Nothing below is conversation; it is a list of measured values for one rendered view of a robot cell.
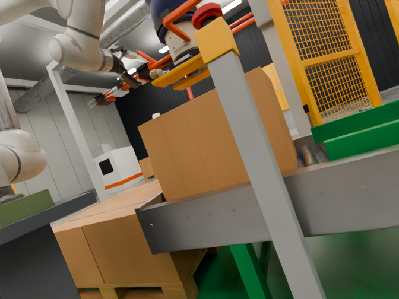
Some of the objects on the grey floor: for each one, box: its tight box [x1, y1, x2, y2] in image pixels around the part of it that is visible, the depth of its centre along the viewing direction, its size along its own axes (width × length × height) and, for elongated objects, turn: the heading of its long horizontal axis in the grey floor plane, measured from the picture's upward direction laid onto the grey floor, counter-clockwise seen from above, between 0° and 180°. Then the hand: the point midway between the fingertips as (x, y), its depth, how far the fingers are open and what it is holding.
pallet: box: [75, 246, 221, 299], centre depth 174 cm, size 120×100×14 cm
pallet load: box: [139, 157, 157, 181], centre depth 883 cm, size 121×102×90 cm
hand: (138, 70), depth 103 cm, fingers open, 13 cm apart
